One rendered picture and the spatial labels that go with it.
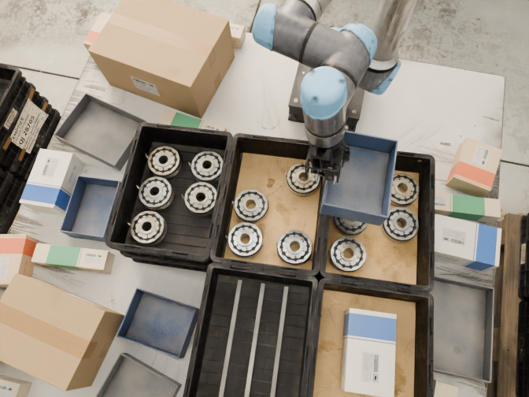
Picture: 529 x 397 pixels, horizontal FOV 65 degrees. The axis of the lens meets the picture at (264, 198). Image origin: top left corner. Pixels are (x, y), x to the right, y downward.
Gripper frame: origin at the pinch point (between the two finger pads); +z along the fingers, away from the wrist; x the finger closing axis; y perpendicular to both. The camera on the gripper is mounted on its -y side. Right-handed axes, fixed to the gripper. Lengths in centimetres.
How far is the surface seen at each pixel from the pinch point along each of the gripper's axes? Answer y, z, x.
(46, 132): -23, 66, -149
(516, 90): -125, 124, 76
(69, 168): 6, 23, -89
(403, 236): 3.4, 30.0, 21.6
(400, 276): 14.3, 33.0, 22.9
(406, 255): 7.9, 33.1, 23.6
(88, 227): 23, 32, -79
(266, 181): -4.2, 26.9, -21.9
